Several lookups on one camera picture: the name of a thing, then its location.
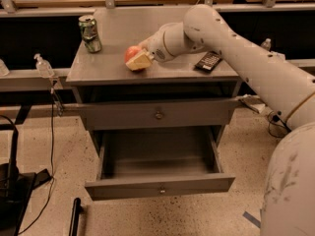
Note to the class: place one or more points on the black stand base left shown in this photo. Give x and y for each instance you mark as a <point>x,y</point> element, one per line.
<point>15,187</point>

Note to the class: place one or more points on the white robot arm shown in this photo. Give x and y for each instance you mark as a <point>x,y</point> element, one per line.
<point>289,199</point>

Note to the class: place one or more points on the clear water bottle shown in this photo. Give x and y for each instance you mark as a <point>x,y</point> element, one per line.
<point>266,44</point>

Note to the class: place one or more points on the grey open middle drawer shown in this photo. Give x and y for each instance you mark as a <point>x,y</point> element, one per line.
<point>158,162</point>

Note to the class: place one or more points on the blue tape cross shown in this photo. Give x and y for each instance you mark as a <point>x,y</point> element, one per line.
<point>252,219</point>

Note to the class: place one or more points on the grey pouch on ledge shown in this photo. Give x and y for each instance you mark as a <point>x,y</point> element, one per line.
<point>253,102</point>

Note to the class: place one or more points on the green soda can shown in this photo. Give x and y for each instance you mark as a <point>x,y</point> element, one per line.
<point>89,34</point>

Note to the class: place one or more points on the clear sanitizer pump bottle left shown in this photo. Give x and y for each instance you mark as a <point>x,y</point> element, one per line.
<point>43,66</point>

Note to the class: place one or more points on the grey top drawer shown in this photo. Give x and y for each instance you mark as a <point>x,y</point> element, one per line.
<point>157,113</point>

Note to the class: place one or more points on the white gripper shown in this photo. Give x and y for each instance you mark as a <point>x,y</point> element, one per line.
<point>157,48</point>

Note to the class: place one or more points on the red apple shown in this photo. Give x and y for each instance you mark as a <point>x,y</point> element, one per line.
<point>131,52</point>

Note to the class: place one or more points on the black bar on floor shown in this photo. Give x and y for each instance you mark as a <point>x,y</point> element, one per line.
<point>74,222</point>

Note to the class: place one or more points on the grey drawer cabinet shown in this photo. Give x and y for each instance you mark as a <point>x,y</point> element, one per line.
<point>103,77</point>

